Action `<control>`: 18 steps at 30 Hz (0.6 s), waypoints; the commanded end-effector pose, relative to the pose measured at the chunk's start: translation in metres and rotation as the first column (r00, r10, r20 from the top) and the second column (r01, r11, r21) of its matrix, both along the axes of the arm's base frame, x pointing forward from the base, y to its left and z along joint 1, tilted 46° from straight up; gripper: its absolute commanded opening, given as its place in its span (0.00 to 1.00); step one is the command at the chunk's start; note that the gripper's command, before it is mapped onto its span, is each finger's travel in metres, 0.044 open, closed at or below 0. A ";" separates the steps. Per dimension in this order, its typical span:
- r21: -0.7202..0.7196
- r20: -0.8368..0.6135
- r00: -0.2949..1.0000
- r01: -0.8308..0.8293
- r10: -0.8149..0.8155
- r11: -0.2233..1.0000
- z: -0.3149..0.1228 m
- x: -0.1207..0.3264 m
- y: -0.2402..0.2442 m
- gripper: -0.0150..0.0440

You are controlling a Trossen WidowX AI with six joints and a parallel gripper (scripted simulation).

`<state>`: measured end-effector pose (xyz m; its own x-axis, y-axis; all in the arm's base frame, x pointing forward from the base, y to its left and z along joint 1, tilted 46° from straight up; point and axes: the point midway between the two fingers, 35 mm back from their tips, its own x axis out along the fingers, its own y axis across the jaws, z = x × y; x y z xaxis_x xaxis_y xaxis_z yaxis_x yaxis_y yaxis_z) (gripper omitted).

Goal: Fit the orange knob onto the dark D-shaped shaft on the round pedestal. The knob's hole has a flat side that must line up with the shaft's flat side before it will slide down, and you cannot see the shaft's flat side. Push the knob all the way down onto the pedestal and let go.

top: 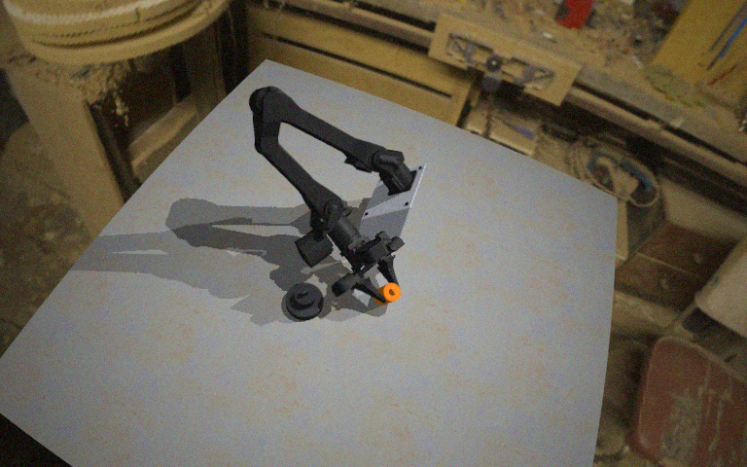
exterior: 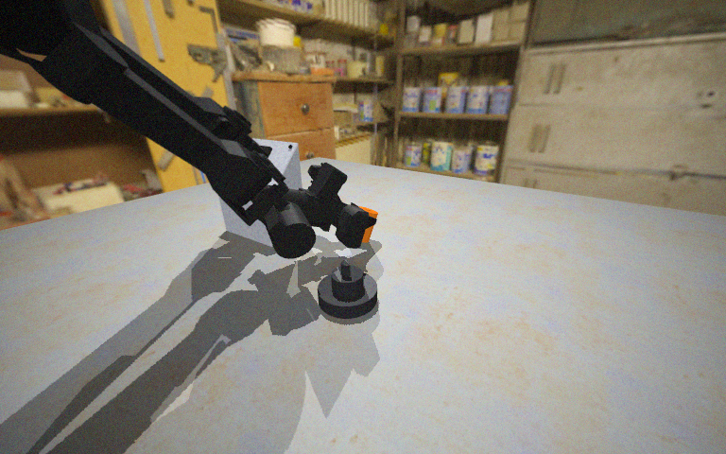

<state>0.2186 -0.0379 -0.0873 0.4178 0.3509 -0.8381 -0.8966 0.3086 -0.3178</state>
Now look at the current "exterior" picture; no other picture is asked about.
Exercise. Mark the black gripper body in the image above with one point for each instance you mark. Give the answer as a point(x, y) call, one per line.
point(351, 221)

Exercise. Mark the orange knob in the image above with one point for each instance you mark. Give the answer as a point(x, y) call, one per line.
point(368, 231)

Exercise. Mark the dark grey round pedestal with shaft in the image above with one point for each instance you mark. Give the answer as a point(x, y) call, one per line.
point(347, 292)

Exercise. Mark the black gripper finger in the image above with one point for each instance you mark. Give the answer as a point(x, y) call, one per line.
point(339, 203)
point(371, 221)

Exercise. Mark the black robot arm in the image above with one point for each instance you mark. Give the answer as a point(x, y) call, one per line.
point(87, 63)

